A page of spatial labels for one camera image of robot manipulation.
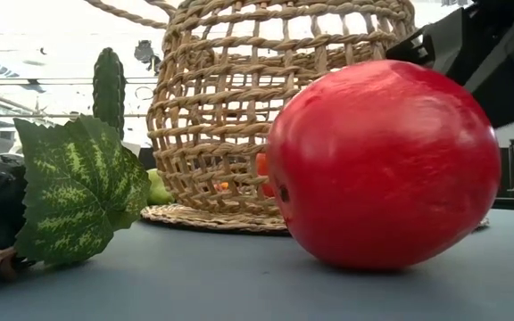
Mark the red round fruit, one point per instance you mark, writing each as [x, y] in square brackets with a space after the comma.
[382, 169]

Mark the orange-red peach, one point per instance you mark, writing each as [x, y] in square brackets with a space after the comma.
[261, 166]

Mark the yellow-green pear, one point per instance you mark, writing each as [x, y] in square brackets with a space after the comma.
[159, 194]

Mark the round woven straw placemat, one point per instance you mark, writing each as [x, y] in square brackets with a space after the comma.
[217, 223]

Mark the black ceiling-hung device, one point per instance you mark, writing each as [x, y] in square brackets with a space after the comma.
[147, 55]

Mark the green artificial cactus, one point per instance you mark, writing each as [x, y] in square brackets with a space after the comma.
[110, 89]

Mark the black grape bunch with leaf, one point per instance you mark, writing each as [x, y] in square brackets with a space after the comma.
[74, 191]

